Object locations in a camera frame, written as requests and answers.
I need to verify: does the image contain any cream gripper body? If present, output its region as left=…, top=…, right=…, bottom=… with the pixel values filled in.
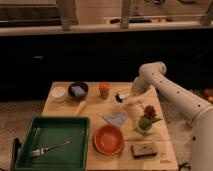
left=125, top=97, right=143, bottom=121

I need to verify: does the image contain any white handled dish brush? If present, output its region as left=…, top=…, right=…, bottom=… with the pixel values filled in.
left=115, top=93, right=130, bottom=103

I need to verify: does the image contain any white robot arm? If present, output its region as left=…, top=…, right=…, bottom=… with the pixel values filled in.
left=131, top=62, right=213, bottom=171

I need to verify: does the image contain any red bowl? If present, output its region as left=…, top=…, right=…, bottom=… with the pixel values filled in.
left=93, top=124, right=124, bottom=155

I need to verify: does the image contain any dark bowl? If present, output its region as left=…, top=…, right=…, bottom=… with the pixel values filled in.
left=68, top=82, right=89, bottom=101

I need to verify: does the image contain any blue grey cloth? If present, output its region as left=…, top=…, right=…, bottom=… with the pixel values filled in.
left=103, top=112, right=128, bottom=127

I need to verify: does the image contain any small potted plant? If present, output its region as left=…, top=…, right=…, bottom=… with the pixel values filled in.
left=137, top=105, right=161, bottom=134

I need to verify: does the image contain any orange topped spice jar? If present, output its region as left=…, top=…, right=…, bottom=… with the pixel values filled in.
left=99, top=82, right=110, bottom=99

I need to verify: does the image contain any brown rectangular sponge block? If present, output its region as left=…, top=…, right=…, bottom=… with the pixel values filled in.
left=131, top=143, right=158, bottom=158

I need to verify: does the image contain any yellow banana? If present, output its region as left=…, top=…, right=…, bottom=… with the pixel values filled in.
left=75, top=101, right=86, bottom=116

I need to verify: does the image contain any blue sponge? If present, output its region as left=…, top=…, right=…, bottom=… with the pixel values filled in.
left=71, top=86, right=86, bottom=97

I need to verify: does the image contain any small white cup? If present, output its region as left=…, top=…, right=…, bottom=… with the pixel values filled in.
left=51, top=87, right=66, bottom=102

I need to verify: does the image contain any green plastic tray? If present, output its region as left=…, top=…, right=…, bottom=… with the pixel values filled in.
left=14, top=117, right=90, bottom=171

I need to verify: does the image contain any metal fork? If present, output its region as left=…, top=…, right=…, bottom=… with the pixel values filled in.
left=30, top=140, right=71, bottom=158

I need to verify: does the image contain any black cable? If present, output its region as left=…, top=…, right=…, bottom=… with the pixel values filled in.
left=178, top=161, right=192, bottom=171

